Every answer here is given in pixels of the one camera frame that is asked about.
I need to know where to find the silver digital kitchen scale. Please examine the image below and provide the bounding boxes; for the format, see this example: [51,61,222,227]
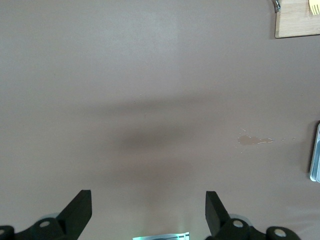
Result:
[309,120,320,183]

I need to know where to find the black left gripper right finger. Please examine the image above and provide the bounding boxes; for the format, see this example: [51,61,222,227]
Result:
[205,190,301,240]

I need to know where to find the wooden cutting board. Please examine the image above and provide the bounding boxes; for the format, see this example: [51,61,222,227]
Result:
[270,0,320,39]

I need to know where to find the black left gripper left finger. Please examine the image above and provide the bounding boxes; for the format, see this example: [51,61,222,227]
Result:
[0,189,93,240]

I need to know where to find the yellow plastic fork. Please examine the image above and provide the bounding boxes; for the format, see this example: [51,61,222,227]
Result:
[308,0,320,16]

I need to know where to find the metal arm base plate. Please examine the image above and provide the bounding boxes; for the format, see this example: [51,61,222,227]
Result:
[131,231,190,240]

